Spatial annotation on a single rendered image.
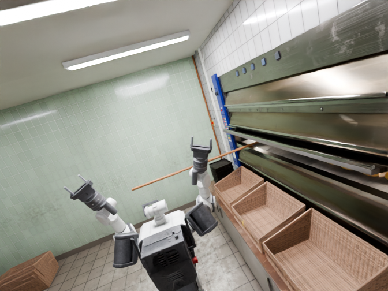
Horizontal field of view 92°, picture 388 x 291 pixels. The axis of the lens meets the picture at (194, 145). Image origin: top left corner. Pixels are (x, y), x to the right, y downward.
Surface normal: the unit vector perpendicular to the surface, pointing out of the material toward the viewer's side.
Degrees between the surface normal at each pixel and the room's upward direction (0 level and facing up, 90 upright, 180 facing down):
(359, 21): 90
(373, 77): 70
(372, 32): 90
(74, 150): 90
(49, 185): 90
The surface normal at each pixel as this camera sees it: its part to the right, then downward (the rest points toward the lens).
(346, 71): -0.98, 0.00
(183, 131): 0.22, 0.18
